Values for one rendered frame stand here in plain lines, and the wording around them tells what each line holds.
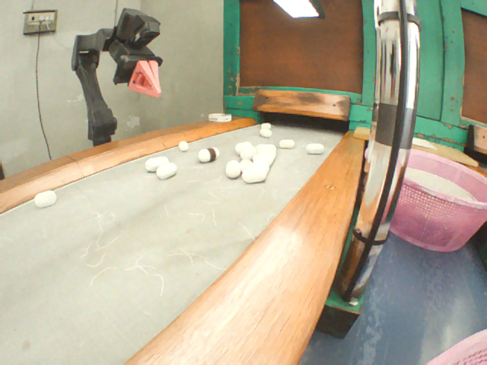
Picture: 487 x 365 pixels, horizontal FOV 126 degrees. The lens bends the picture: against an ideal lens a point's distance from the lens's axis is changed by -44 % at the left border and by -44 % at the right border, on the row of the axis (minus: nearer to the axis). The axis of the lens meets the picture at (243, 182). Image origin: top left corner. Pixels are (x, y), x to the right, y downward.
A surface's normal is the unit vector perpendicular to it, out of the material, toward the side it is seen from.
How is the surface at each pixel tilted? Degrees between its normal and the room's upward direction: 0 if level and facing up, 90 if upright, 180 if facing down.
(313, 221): 0
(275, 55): 90
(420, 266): 0
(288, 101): 67
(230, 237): 0
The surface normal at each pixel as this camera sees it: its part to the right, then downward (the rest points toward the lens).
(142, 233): 0.00, -0.92
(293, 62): -0.52, 0.33
